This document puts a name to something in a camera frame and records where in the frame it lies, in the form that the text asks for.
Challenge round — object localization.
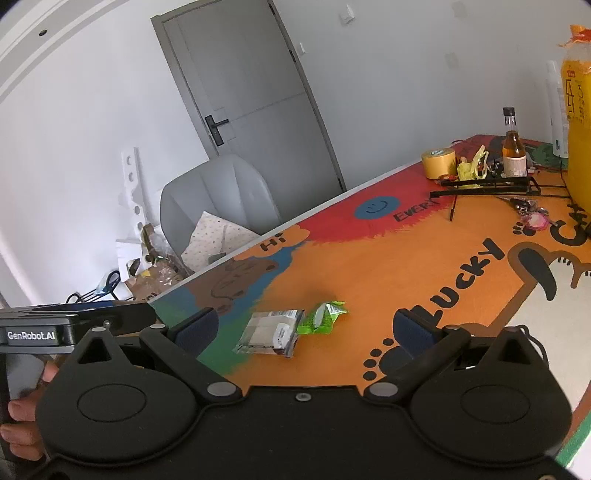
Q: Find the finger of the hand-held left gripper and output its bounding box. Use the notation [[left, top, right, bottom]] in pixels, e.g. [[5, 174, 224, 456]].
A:
[[69, 301, 158, 343]]

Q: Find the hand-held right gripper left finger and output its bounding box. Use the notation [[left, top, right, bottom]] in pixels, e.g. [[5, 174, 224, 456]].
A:
[[60, 307, 243, 407]]

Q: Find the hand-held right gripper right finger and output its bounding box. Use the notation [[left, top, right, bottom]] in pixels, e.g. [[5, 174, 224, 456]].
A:
[[364, 308, 552, 404]]

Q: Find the clear wafer packet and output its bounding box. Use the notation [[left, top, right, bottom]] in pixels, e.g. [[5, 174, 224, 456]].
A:
[[232, 309, 306, 359]]

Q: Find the small green snack packet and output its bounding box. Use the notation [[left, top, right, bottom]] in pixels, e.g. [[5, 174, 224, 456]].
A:
[[297, 301, 348, 336]]

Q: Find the person's left hand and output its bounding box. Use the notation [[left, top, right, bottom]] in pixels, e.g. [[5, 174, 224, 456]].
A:
[[0, 362, 60, 460]]

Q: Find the brown paper bag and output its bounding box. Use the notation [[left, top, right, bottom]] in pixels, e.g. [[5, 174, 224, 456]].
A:
[[124, 262, 195, 302]]

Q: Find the clear plastic bag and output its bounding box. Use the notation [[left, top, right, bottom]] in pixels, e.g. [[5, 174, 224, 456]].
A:
[[139, 223, 186, 278]]

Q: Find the colourful printed table mat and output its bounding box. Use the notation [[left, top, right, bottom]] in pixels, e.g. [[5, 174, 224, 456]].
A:
[[148, 134, 591, 467]]

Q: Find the white dotted pillow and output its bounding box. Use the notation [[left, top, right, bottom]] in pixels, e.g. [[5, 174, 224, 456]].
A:
[[180, 211, 262, 273]]

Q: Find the white perforated board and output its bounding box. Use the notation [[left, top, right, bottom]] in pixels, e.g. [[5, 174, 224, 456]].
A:
[[117, 148, 153, 241]]

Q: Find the grey chair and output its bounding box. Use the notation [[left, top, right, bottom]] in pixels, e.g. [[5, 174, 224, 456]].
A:
[[159, 154, 282, 278]]

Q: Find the bunch of keys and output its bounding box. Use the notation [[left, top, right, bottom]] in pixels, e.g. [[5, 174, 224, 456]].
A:
[[498, 196, 542, 217]]

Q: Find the yellow tape roll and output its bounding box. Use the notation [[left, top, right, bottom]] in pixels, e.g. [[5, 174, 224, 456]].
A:
[[421, 148, 458, 181]]

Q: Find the yellow plastic bag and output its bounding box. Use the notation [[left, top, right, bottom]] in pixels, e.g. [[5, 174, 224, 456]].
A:
[[457, 145, 490, 182]]

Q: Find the small glass bottle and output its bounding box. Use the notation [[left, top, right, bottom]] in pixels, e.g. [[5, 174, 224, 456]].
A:
[[501, 107, 528, 178]]

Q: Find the grey door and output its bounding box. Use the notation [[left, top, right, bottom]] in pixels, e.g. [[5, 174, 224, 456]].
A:
[[151, 0, 347, 195]]

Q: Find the large orange juice bottle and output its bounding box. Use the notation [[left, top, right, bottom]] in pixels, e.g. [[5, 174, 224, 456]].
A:
[[558, 24, 591, 214]]

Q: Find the clear plastic bottle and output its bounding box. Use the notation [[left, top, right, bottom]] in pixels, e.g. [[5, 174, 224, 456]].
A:
[[545, 60, 571, 158]]

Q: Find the black wire stand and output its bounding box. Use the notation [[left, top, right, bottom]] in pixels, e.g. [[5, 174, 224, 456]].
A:
[[67, 270, 124, 304]]

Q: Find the black wire rack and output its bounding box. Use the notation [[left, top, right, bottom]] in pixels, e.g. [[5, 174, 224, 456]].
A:
[[429, 175, 571, 221]]

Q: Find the pink keychain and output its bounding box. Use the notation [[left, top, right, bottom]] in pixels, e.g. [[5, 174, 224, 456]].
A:
[[525, 210, 552, 232]]

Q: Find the black door handle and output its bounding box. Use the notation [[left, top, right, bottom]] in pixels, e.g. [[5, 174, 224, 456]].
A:
[[204, 114, 230, 146]]

